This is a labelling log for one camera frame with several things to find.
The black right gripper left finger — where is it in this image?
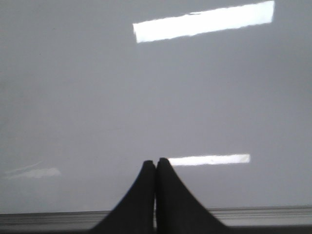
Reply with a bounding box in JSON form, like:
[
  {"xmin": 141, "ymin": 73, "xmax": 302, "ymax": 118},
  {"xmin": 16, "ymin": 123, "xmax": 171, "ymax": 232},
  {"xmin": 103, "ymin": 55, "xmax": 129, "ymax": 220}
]
[{"xmin": 89, "ymin": 160, "xmax": 156, "ymax": 234}]

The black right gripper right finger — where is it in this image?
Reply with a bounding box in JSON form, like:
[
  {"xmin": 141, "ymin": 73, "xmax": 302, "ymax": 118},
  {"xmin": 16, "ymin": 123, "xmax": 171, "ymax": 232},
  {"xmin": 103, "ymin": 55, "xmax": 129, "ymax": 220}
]
[{"xmin": 156, "ymin": 158, "xmax": 232, "ymax": 234}]

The white whiteboard with aluminium frame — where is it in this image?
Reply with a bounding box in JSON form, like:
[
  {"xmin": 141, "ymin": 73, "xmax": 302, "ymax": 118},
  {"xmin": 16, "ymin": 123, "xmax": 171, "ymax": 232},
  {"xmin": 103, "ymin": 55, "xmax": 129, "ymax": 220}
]
[{"xmin": 0, "ymin": 0, "xmax": 312, "ymax": 234}]

